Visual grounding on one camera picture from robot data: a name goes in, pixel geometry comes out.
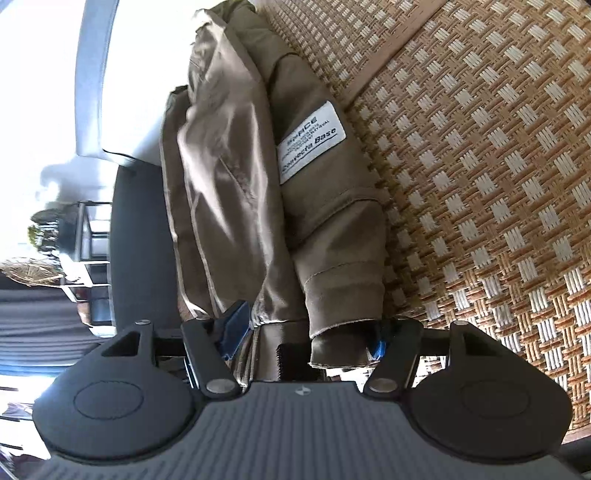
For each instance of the black metal rack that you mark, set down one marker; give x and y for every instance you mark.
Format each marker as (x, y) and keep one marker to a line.
(83, 230)

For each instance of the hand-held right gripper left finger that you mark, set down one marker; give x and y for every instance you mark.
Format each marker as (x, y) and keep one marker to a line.
(235, 323)

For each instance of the woven rattan decoration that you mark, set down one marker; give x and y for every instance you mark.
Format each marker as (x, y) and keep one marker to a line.
(30, 272)

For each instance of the dark grey sofa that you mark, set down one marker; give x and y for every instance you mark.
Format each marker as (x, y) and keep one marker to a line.
(138, 230)

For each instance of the teal cloth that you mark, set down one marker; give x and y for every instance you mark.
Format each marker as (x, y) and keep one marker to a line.
(27, 370)

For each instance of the olive green jacket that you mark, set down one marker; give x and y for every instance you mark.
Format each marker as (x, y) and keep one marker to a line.
(323, 230)

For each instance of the grey curtain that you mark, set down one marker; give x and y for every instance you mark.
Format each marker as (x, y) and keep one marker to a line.
(37, 318)

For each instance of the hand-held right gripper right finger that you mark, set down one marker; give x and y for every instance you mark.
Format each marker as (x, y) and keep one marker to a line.
(378, 344)

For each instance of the black planter with plants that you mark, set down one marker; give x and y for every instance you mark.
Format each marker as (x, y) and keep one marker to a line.
(48, 226)

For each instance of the woven rattan mat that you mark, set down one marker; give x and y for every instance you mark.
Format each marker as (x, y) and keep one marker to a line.
(485, 184)

